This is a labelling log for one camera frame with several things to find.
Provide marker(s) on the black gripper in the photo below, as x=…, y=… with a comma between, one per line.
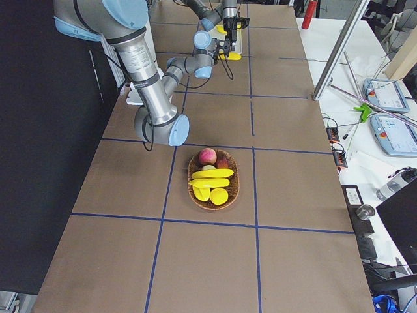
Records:
x=219, y=47
x=231, y=25

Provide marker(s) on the yellow banana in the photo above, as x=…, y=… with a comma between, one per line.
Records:
x=210, y=183
x=213, y=173
x=230, y=57
x=221, y=29

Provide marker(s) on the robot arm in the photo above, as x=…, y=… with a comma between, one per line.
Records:
x=123, y=24
x=226, y=12

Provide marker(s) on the wicker basket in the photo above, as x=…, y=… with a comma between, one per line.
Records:
x=200, y=196

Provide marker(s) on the white bear tray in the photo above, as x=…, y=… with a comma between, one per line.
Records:
x=215, y=34

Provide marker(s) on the blue tape grid lines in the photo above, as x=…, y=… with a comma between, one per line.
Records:
x=285, y=245

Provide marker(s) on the red cylinder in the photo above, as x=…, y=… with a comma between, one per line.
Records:
x=310, y=11

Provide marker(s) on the pink green apple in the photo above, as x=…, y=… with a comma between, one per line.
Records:
x=207, y=156

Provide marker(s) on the dark red mango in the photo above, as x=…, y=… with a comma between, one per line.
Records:
x=222, y=163

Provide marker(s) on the yellow lemon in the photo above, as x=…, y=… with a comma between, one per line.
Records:
x=219, y=196

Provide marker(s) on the far teach pendant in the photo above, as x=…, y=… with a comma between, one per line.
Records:
x=385, y=94

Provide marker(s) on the teach pendant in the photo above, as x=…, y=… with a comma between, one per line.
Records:
x=395, y=137
x=385, y=94

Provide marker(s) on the near teach pendant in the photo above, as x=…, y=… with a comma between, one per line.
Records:
x=395, y=137

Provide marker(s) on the grey water bottle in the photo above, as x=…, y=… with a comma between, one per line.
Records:
x=397, y=181

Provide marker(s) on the metal weight cylinder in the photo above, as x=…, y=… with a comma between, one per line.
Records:
x=365, y=212

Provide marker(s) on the black monitor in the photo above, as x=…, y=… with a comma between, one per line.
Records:
x=398, y=215

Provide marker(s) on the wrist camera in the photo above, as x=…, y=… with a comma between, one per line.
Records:
x=244, y=22

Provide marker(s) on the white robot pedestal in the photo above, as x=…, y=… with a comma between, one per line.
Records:
x=142, y=60

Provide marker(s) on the aluminium frame post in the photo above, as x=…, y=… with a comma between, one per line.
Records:
x=343, y=38

